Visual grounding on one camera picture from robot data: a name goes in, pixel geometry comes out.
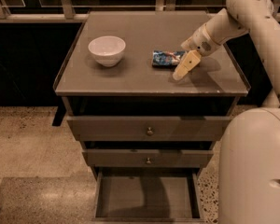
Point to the brass middle drawer knob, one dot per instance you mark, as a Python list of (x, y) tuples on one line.
[(148, 161)]

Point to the grey middle drawer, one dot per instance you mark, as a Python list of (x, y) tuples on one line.
[(137, 158)]

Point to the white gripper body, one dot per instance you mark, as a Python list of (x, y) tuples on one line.
[(200, 40)]

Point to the grey top drawer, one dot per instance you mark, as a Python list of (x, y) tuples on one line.
[(123, 128)]

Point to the grey drawer cabinet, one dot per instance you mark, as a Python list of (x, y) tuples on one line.
[(133, 87)]

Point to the brass drawer knob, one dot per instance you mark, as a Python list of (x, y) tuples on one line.
[(150, 131), (148, 161)]

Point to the grey drawer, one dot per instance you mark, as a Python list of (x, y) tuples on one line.
[(137, 158), (147, 198), (123, 128)]

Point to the white ceramic bowl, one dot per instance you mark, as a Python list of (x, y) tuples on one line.
[(107, 50)]

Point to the brass top drawer knob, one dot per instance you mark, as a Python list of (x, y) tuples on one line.
[(150, 131)]

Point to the metal railing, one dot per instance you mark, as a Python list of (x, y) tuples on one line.
[(37, 13)]

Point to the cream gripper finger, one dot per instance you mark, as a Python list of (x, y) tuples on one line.
[(187, 63)]

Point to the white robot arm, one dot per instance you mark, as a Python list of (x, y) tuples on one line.
[(249, 159)]

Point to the blue redbull can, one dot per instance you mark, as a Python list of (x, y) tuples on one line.
[(162, 58)]

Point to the grey bottom drawer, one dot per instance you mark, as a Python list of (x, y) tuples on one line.
[(147, 198)]

